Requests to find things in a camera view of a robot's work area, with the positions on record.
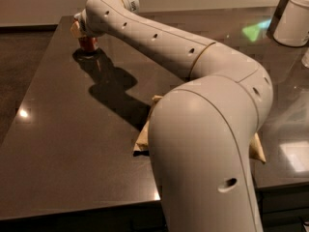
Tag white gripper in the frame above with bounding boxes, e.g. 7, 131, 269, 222
70, 9, 104, 39

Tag red coke can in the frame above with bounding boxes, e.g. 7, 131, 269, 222
73, 14, 98, 53

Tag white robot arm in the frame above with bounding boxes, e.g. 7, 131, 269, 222
71, 0, 273, 232

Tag brown chip bag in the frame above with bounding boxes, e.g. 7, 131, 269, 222
133, 95, 267, 163

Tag dark tablet stand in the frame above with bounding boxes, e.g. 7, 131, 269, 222
267, 0, 289, 38

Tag white paper towel roll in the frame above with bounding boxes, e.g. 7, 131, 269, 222
273, 0, 309, 47

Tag dark counter drawer fronts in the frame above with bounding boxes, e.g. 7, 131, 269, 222
0, 184, 309, 232

